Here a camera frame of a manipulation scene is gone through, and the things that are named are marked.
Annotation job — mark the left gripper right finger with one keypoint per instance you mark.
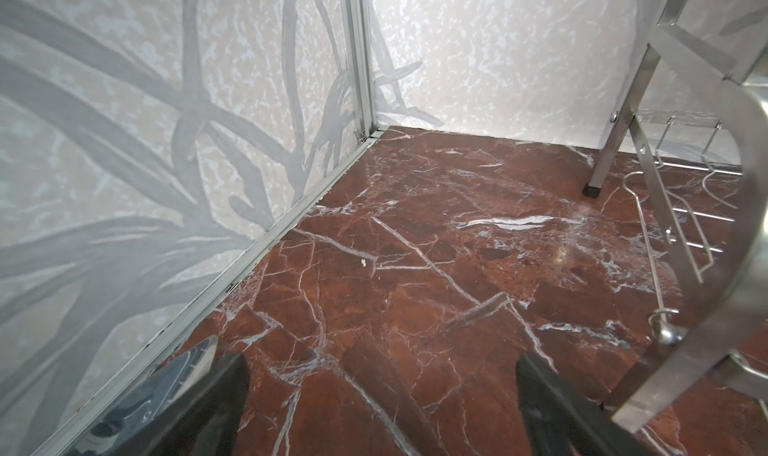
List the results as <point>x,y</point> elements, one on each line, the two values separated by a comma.
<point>559,421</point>

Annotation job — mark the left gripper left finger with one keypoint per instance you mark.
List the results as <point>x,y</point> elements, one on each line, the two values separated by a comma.
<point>203,421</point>

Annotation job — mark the steel dish rack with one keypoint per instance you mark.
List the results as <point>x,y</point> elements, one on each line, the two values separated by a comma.
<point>719,253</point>

